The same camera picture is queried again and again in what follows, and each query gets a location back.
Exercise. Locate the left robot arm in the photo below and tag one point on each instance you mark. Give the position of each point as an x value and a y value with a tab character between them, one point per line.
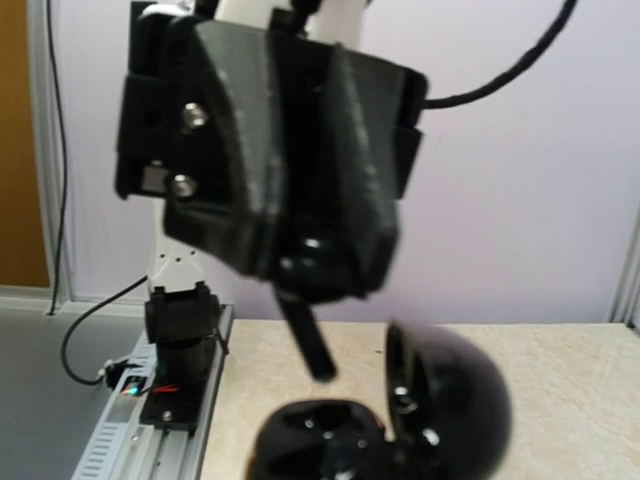
312	209

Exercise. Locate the black earbud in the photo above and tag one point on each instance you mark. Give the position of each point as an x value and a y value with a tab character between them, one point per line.
312	270

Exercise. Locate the black earbud charging case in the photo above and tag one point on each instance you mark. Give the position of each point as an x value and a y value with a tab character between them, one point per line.
449	417

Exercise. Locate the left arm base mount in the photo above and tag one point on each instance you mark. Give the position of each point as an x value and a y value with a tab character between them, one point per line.
184	328

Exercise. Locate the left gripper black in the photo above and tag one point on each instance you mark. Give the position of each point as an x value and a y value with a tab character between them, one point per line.
238	110

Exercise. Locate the front aluminium rail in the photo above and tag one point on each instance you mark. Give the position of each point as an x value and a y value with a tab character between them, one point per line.
123	447

